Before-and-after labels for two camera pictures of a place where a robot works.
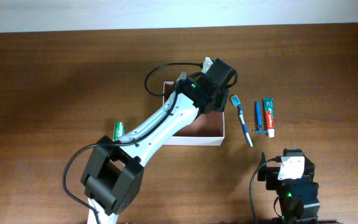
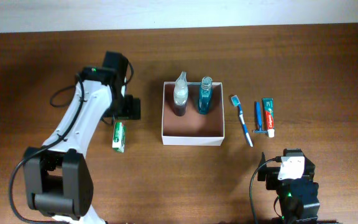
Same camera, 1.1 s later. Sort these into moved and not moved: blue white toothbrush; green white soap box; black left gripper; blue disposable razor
Moved: black left gripper
Not moved: blue white toothbrush; blue disposable razor; green white soap box
